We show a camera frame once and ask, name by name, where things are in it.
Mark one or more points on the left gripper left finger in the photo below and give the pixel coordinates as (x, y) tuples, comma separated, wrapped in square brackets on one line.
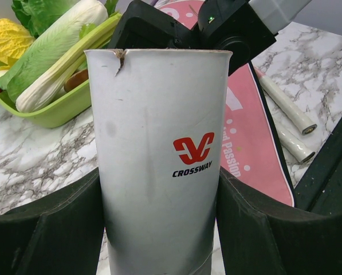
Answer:
[(60, 233)]

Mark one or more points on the white shuttlecock tube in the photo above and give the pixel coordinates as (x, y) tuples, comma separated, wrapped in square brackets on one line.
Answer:
[(145, 236)]

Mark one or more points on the white green napa cabbage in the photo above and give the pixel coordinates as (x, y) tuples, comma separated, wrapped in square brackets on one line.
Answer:
[(51, 45)]

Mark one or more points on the yellow leafy vegetable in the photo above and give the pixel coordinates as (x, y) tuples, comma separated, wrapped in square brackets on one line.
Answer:
[(14, 41)]

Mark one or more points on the green vegetable basket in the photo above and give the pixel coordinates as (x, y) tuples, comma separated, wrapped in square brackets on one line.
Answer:
[(56, 113)]

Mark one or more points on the pink racket bag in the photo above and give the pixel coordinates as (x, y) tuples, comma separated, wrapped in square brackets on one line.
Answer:
[(251, 129)]

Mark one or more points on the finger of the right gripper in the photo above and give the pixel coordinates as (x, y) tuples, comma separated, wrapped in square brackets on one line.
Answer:
[(142, 26)]

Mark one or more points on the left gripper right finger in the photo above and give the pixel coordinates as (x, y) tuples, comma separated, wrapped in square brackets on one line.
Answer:
[(260, 235)]

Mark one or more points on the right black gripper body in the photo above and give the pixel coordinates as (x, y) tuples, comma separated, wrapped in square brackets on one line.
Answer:
[(221, 25)]

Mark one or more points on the white green celery stalk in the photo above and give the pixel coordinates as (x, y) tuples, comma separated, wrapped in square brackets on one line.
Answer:
[(41, 92)]

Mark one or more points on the dark green lettuce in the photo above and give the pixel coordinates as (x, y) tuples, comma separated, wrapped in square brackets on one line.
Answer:
[(38, 15)]

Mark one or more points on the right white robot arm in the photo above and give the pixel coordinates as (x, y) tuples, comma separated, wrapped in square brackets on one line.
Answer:
[(276, 15)]

